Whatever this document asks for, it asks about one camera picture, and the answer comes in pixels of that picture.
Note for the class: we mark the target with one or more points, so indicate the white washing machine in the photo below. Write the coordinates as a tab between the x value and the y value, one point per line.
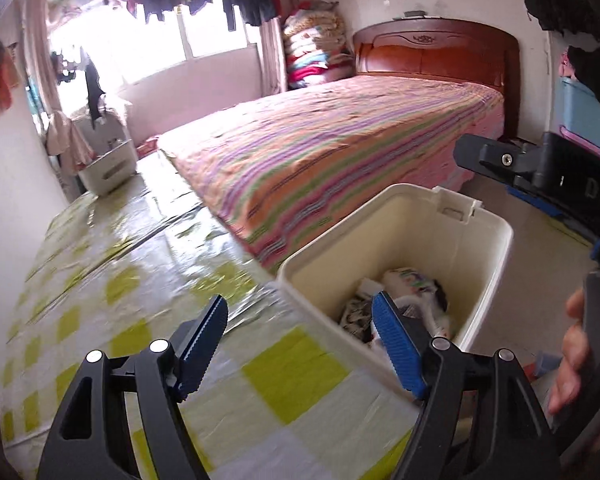
115	127

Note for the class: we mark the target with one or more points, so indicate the red wooden headboard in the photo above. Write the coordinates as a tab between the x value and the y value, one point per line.
430	55

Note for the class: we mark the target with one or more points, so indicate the pink plastic basket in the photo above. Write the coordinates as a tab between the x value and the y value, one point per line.
595	141

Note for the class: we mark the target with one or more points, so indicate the checkered plastic tablecloth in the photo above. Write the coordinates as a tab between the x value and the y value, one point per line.
155	270

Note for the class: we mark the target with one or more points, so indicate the person's right hand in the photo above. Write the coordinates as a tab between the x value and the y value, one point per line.
572	355

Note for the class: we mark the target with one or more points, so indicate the black white patterned wrapper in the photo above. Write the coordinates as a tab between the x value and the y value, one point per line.
357	317

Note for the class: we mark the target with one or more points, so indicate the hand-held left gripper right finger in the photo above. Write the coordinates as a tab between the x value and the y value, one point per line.
397	347

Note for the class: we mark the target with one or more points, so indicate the white printed plastic bag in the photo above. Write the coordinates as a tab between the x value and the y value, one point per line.
415	282

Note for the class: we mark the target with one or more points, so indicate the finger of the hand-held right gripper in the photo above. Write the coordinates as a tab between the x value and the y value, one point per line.
535	200
495	157

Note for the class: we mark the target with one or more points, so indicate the bed with striped sheet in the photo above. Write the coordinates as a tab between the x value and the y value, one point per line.
330	150

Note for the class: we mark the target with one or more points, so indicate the blue storage box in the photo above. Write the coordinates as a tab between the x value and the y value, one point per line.
580	105

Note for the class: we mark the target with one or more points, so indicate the white plastic bin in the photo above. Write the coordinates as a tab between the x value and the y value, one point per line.
430	240

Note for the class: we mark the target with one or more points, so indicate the small blue item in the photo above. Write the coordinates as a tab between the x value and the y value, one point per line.
547	362

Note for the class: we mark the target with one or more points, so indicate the black hanging garment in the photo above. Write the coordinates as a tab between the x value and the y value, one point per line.
94	90

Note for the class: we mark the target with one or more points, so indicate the white storage box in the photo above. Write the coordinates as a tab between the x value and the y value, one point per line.
107	170

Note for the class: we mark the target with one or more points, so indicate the pink curtain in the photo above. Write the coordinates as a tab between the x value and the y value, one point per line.
40	50
272	60

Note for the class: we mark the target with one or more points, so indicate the orange hanging cloth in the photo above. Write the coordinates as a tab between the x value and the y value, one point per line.
2	77

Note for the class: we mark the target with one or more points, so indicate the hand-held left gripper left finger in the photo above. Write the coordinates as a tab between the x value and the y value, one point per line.
205	345

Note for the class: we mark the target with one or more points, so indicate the stack of folded quilts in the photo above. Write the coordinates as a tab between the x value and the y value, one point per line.
315	45

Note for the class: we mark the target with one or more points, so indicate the pale pink hanging cloth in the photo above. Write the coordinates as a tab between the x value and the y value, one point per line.
67	142

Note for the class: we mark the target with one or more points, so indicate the small hanging garments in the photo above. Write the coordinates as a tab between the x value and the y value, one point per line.
65	67

